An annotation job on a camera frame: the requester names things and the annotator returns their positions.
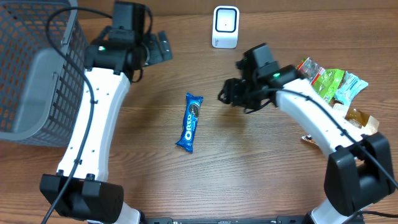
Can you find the mint wet wipes pack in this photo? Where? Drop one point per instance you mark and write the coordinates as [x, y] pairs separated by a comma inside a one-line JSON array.
[[352, 85]]

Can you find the dark grey plastic basket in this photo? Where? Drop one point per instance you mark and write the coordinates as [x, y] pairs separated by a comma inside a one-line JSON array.
[[40, 91]]

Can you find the blue Oreo cookie pack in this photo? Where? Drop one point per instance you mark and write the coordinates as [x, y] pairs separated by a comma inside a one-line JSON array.
[[190, 122]]

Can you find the white barcode scanner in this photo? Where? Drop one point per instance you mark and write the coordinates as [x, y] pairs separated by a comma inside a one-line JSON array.
[[225, 30]]

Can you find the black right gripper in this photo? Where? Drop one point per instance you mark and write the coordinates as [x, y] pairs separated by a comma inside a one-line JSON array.
[[228, 94]]

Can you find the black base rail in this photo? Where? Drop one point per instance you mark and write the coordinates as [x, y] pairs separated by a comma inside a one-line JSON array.
[[301, 219]]

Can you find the beige tissue pack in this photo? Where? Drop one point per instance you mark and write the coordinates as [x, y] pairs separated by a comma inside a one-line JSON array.
[[363, 122]]

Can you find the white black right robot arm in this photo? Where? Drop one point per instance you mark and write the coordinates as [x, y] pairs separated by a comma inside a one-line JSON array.
[[359, 170]]

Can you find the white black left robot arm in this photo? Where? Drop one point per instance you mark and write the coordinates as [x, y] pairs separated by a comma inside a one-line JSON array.
[[112, 63]]

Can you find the green red snack bag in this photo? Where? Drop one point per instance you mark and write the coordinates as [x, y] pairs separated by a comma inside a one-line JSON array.
[[324, 81]]

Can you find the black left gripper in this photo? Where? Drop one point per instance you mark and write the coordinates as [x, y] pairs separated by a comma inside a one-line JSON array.
[[155, 55]]

